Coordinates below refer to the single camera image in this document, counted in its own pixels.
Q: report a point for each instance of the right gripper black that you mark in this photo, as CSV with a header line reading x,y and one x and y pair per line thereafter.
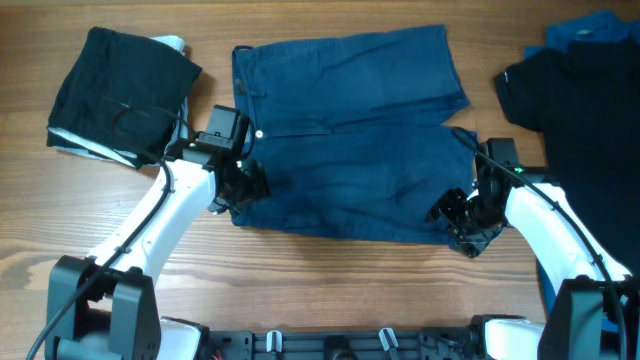
x,y
470,244

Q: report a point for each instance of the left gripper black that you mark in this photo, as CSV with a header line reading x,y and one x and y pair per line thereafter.
x,y
256,187

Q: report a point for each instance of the blue denim shorts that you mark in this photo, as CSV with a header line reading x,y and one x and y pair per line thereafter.
x,y
352,134

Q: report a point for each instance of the black t-shirt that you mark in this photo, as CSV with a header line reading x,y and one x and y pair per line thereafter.
x,y
585,103

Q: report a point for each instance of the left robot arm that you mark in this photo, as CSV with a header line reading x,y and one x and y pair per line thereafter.
x,y
103,306

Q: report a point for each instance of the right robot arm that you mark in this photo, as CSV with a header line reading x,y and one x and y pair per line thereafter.
x,y
595,314

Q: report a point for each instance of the folded black garment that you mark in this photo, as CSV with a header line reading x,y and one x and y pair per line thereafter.
x,y
125,98

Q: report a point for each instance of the blue polo shirt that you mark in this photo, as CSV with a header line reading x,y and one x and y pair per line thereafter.
x,y
600,27

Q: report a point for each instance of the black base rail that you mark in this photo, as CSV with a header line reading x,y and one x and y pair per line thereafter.
x,y
425,344

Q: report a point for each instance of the right white rail clip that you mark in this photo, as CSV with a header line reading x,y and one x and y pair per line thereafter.
x,y
388,339

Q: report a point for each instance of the white rail clip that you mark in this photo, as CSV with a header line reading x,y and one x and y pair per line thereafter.
x,y
388,339
274,342

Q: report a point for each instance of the left white rail clip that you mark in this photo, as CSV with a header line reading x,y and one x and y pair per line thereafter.
x,y
274,342

